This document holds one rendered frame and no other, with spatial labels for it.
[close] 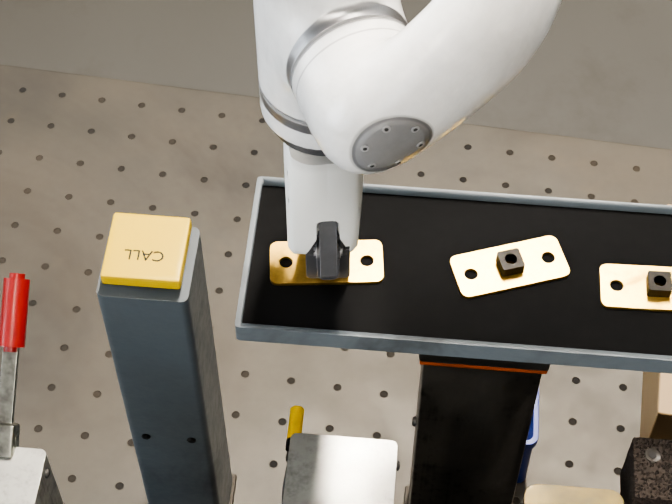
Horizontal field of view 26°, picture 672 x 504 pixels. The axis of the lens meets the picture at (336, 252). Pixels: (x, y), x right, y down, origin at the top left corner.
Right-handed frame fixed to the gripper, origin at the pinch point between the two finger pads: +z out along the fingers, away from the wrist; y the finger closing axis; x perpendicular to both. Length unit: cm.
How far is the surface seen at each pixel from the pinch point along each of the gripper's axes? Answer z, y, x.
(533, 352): 2.2, 8.2, 14.5
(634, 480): 8.6, 15.2, 21.7
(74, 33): 118, -135, -47
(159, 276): 2.4, 0.9, -12.5
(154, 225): 2.4, -3.8, -13.1
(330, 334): 1.8, 6.6, 0.1
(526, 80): 119, -121, 39
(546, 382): 48, -16, 23
